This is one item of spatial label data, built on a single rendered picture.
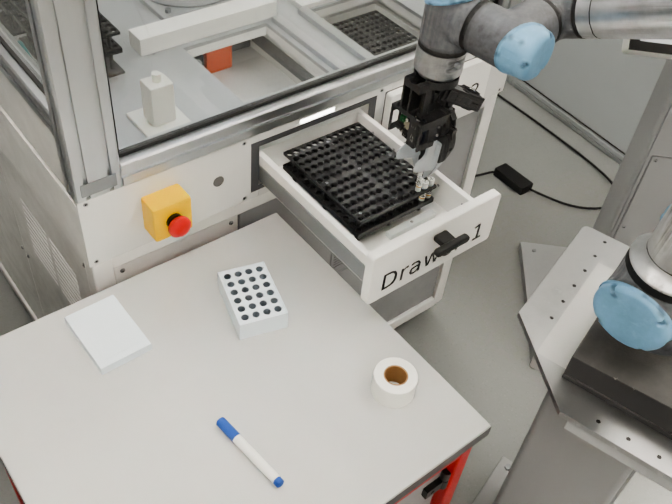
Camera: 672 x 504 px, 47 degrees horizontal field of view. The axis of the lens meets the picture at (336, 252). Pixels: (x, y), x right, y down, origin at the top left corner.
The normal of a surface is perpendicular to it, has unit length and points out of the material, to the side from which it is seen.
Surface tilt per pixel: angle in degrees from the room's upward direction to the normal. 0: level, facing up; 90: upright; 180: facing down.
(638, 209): 90
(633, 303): 99
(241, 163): 90
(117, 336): 0
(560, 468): 90
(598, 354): 3
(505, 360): 0
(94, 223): 90
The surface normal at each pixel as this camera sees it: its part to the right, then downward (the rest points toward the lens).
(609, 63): -0.83, 0.35
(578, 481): -0.58, 0.54
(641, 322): -0.70, 0.57
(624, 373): 0.04, -0.72
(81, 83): 0.62, 0.59
